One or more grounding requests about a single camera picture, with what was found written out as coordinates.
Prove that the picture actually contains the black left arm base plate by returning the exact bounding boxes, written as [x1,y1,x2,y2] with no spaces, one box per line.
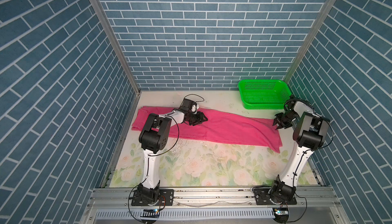
[129,189,174,206]

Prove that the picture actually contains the pink long pants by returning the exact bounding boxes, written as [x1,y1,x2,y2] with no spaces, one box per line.
[131,106,282,153]

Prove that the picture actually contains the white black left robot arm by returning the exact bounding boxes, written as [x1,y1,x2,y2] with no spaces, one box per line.
[133,98,208,206]

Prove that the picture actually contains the green plastic basket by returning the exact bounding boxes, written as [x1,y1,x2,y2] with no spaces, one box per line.
[238,80,292,110]

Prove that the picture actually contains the aluminium right corner post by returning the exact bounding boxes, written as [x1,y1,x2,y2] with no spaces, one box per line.
[283,0,336,84]

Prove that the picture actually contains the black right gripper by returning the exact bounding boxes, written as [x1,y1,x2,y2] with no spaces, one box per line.
[273,112,296,130]

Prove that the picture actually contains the white slotted cable duct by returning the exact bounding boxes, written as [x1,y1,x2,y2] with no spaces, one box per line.
[95,208,275,221]

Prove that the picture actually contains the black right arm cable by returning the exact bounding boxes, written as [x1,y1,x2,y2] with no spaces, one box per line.
[252,119,334,224]

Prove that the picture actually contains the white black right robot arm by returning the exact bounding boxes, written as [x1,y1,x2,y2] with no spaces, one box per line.
[268,95,330,204]

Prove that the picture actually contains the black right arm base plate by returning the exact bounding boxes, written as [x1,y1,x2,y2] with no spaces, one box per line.
[252,187,297,205]

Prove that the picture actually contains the aluminium left corner post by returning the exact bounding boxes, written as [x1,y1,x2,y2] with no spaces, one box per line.
[89,0,140,95]

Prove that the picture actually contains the aluminium front rail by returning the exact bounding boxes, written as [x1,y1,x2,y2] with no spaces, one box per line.
[87,186,341,209]

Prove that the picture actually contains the aluminium corner post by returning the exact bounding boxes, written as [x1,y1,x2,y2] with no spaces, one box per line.
[283,0,336,84]
[89,0,140,95]

